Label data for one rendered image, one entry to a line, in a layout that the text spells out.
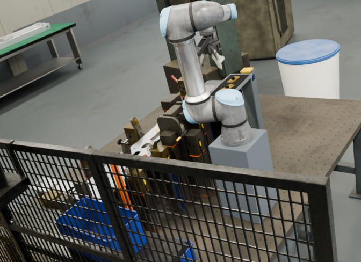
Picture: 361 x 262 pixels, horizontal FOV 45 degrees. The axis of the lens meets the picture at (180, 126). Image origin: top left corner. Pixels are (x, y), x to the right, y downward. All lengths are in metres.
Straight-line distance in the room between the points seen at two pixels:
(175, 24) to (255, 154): 0.67
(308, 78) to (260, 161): 2.12
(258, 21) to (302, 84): 2.13
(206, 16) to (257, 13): 4.29
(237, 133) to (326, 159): 0.73
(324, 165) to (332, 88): 1.81
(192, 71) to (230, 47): 2.74
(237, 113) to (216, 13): 0.44
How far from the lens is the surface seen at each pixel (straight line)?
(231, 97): 1.88
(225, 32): 4.52
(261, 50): 6.19
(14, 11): 8.67
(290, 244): 2.36
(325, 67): 4.06
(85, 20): 9.57
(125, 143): 1.99
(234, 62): 4.63
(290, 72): 4.08
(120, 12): 10.24
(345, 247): 3.00
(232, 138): 1.94
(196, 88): 1.88
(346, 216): 3.23
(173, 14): 1.76
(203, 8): 1.75
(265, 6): 5.96
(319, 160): 2.51
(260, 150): 2.01
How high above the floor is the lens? 2.06
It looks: 25 degrees down
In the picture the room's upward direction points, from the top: 15 degrees counter-clockwise
